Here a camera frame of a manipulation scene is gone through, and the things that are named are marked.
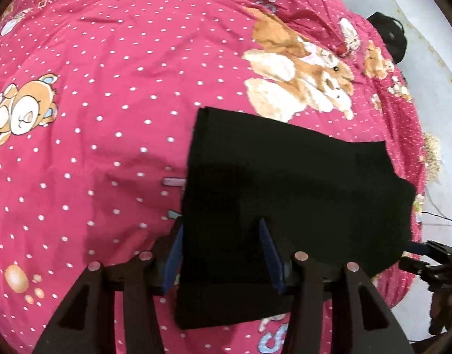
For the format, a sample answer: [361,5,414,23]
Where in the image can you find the black pants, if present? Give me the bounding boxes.
[175,107,416,329]

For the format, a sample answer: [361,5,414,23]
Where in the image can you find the dark clothing pile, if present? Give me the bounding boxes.
[367,12,408,64]

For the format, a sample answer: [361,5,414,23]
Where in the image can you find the right hand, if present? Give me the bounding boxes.
[428,288,452,336]

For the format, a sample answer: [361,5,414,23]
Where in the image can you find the beige knitted cloth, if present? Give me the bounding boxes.
[423,132,442,184]

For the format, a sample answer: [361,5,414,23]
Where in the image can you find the pink bear print quilt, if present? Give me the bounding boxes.
[0,0,426,353]

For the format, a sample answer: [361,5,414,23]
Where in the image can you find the black cable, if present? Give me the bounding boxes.
[421,187,452,224]

